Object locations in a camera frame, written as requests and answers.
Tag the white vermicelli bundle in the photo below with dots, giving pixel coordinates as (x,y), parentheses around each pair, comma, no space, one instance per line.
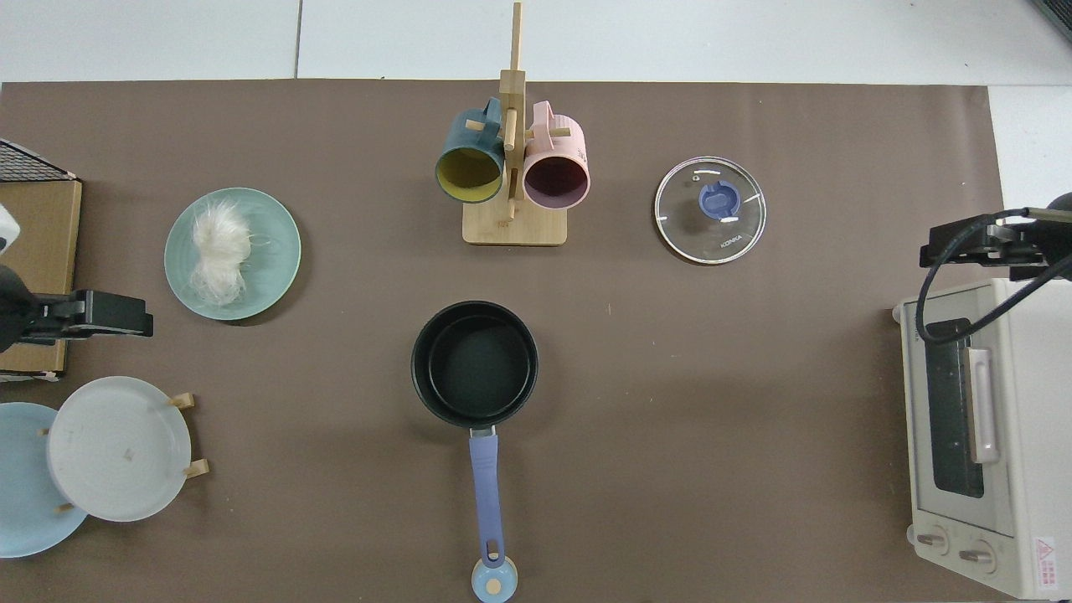
(219,251)

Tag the glass lid blue knob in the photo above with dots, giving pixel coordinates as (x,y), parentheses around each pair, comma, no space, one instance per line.
(718,201)

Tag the white plate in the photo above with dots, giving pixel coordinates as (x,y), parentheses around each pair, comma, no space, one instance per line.
(117,452)

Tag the wooden plate rack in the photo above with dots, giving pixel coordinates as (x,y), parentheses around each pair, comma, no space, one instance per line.
(198,469)

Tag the green plate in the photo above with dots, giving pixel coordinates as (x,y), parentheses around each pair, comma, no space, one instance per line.
(272,251)

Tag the light blue plate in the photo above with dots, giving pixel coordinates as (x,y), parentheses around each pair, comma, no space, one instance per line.
(25,494)

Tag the pale toaster oven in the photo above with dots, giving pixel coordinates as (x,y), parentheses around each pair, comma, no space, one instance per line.
(1017,402)

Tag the dark grey slatted panel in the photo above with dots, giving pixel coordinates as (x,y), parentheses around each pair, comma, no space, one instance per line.
(1057,15)

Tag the brown table cloth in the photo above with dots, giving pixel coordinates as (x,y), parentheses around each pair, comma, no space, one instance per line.
(335,469)

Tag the dark teal cup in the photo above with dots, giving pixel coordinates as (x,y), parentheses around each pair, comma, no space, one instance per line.
(469,172)

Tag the pink ribbed cup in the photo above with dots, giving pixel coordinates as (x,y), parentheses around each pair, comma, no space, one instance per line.
(557,180)

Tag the wooden cup stand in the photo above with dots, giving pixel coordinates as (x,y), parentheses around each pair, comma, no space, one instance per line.
(515,226)

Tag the small blue round thing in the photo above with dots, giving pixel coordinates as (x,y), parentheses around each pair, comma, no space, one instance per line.
(494,582)

